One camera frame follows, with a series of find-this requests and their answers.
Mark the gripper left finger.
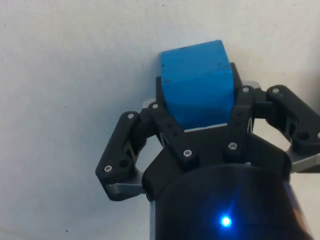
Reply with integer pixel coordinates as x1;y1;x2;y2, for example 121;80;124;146
94;74;201;202

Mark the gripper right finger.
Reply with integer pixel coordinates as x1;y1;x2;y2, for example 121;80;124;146
223;62;320;173

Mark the blue cube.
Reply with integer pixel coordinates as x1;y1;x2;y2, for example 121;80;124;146
159;39;235;131

